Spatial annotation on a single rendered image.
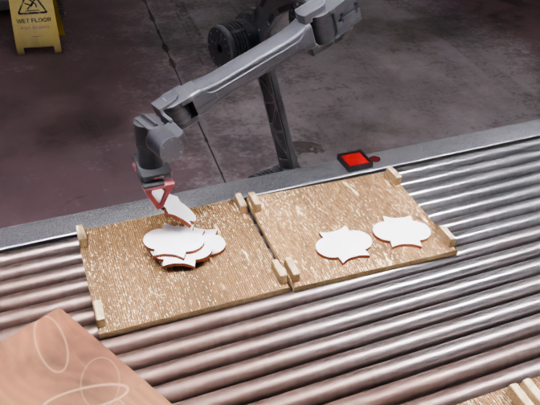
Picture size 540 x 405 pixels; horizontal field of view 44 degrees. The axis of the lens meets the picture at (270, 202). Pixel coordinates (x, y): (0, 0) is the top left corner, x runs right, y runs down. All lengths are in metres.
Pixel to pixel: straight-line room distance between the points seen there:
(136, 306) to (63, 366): 0.28
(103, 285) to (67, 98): 2.95
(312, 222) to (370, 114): 2.51
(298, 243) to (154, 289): 0.35
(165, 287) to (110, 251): 0.18
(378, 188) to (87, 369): 0.92
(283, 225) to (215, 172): 1.91
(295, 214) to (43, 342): 0.71
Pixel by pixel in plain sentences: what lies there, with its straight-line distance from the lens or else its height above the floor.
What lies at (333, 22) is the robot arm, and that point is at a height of 1.39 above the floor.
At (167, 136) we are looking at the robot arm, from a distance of 1.36.
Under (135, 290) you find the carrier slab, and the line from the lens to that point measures 1.48.
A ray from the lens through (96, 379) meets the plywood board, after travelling 1.19.
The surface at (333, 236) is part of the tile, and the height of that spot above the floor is 0.95.
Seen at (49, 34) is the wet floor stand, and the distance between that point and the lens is 4.98.
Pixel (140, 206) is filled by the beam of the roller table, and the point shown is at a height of 0.91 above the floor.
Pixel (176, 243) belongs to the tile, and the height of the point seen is 0.97.
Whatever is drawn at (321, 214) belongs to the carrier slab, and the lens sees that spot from 1.67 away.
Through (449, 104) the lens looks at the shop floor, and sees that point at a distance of 4.35.
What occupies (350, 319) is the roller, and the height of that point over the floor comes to 0.92.
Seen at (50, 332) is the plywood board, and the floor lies 1.04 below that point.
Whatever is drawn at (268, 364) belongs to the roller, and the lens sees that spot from 1.34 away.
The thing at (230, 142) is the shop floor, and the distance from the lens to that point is 3.77.
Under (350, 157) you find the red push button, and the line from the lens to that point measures 1.91.
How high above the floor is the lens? 1.94
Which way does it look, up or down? 36 degrees down
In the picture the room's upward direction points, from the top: 1 degrees clockwise
